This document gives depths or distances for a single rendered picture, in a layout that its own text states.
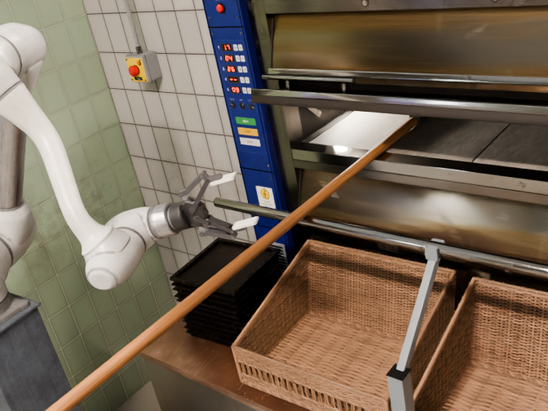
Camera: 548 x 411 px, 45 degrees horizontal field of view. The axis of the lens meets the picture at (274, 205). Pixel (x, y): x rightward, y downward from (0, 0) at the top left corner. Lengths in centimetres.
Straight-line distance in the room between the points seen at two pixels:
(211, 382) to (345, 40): 116
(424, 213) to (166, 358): 103
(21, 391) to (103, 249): 69
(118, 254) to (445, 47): 98
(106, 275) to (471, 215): 103
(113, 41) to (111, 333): 125
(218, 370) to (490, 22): 136
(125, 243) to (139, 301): 143
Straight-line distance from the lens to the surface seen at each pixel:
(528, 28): 175
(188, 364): 237
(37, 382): 224
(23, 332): 215
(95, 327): 300
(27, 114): 179
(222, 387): 224
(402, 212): 211
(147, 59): 251
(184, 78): 247
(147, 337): 147
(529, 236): 196
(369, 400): 189
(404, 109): 177
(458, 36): 181
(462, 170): 195
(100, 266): 166
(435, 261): 163
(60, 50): 271
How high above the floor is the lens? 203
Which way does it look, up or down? 27 degrees down
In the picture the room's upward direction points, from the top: 12 degrees counter-clockwise
